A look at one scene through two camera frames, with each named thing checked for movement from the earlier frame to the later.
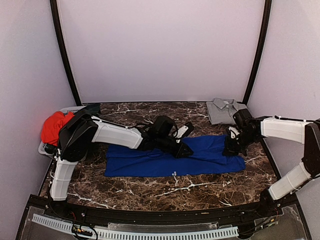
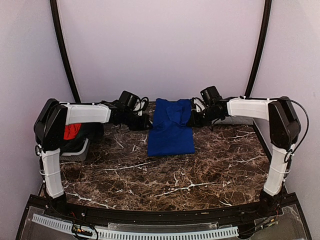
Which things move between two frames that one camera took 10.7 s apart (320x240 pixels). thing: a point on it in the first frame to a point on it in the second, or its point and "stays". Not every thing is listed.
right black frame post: [266, 26] stays
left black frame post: [63, 43] stays
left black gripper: [179, 152] to [143, 126]
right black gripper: [229, 150] to [194, 121]
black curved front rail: [258, 210] stays
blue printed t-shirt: [131, 159] to [171, 134]
